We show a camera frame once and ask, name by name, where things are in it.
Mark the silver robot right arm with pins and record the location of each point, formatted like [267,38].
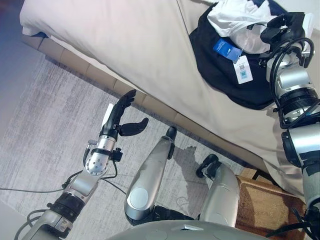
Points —
[295,77]

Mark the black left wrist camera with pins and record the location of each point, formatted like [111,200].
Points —
[117,154]

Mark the silver robot right leg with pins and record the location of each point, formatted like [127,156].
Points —
[222,190]

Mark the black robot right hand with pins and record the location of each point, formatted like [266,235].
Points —
[292,27]

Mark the white clothing tag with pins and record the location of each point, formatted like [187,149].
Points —
[243,71]

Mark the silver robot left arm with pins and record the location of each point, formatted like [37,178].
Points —
[80,182]

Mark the white plastic bag with tags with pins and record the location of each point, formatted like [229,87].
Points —
[237,22]

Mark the black garment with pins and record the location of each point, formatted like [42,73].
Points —
[217,67]

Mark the brown wicker basket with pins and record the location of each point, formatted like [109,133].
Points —
[262,205]

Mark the beige cardboard boxes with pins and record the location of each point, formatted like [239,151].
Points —
[100,75]

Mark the blue clothing tag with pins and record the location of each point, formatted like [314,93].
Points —
[225,48]

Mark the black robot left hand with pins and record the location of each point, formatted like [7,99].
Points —
[112,122]

